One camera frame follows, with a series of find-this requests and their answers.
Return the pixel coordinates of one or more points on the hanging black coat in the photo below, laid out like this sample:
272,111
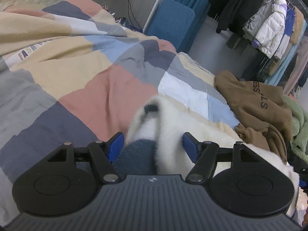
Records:
235,4

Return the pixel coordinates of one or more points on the black garment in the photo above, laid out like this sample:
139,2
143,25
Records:
298,166

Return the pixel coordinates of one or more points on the hanging light blue garment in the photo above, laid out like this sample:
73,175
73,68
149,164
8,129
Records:
281,65

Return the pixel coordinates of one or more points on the hanging pink garment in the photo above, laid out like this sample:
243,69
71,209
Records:
298,65

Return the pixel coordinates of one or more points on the hanging white puffer jacket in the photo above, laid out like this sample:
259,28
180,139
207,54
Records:
269,28

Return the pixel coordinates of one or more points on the patchwork duvet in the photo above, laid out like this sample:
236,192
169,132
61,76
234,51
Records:
84,77

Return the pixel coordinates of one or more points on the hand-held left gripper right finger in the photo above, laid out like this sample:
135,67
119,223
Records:
190,146

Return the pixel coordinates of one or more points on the brown hoodie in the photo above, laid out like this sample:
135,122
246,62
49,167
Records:
255,101

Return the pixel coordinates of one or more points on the blue upholstered cushion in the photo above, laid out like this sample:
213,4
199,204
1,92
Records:
170,26

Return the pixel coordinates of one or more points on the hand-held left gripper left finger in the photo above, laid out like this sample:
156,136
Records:
116,146

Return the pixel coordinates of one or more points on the brown pants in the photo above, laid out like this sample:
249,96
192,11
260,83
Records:
262,139

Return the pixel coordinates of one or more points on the hanging blue jacket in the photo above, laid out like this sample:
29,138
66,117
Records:
289,24

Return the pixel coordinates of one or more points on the group of cosmetic bottles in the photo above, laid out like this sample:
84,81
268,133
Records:
118,19

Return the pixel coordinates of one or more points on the white striped sweater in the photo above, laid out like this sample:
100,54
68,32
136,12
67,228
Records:
173,125

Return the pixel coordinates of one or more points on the green fleece blanket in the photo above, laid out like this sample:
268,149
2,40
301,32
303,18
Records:
298,125

